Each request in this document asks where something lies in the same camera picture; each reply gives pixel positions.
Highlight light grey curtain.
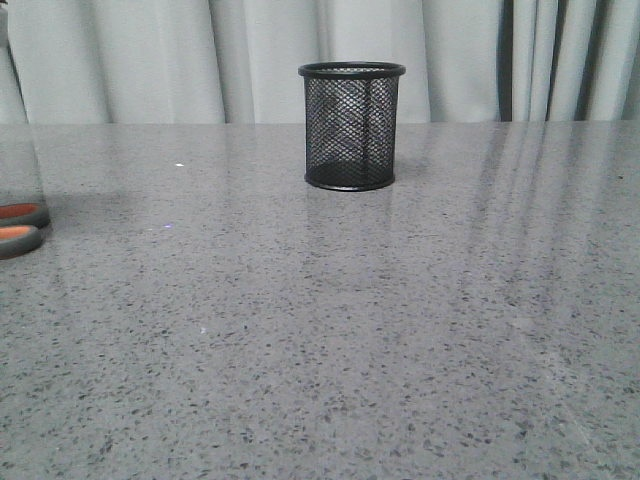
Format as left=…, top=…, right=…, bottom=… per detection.
left=1, top=1, right=639, bottom=124

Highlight black mesh pen bucket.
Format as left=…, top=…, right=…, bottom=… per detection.
left=298, top=61, right=406, bottom=192

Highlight orange grey handled scissors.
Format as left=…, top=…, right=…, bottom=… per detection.
left=1, top=203, right=50, bottom=259

